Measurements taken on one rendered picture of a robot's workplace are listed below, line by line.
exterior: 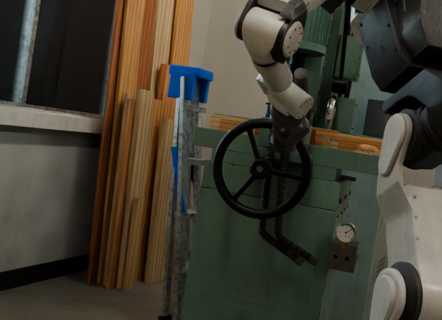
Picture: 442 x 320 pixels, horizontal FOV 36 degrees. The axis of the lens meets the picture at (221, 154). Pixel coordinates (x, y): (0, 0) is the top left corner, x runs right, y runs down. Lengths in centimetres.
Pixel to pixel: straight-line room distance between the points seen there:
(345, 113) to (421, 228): 100
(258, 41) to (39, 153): 211
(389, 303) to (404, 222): 18
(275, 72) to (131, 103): 209
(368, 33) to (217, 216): 83
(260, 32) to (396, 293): 60
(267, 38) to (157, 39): 258
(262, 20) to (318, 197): 83
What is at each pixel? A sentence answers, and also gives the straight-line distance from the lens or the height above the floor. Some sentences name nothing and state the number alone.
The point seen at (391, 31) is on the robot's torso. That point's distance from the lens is 158.
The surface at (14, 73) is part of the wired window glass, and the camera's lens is 331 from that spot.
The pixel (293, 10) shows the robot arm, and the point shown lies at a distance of 143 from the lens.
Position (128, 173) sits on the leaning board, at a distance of 358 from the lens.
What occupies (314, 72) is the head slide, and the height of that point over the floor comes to 115.
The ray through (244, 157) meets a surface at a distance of 216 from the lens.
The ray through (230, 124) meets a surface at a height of 93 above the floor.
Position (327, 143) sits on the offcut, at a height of 91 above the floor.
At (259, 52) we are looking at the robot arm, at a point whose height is 108.
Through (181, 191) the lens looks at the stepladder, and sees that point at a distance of 306.
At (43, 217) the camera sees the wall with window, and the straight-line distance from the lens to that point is 354.
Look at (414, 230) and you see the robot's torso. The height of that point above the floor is 76.
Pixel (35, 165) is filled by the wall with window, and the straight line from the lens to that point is 341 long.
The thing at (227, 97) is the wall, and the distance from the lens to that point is 483.
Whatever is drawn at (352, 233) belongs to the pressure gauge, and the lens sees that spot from 206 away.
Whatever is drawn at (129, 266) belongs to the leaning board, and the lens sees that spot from 359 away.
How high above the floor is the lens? 91
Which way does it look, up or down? 2 degrees down
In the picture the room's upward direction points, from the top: 9 degrees clockwise
